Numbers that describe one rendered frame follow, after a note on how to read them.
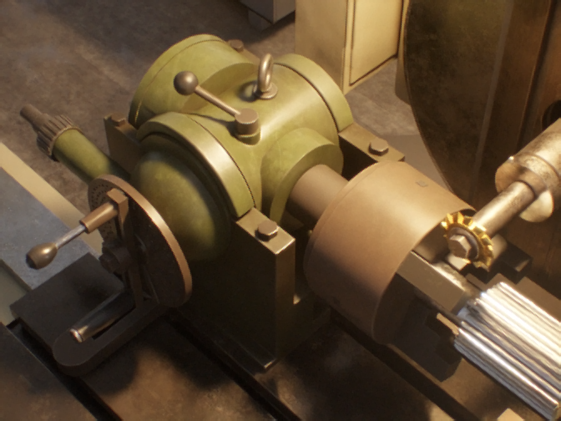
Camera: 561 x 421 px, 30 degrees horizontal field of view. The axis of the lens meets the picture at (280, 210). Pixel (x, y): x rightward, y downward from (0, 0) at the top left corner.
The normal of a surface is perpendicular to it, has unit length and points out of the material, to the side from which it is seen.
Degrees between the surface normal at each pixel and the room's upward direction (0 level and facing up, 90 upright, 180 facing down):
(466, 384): 0
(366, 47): 90
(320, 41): 90
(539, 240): 90
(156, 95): 43
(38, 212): 0
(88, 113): 0
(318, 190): 26
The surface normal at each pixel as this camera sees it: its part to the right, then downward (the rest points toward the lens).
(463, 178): -0.71, 0.52
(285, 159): -0.24, -0.45
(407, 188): 0.11, -0.74
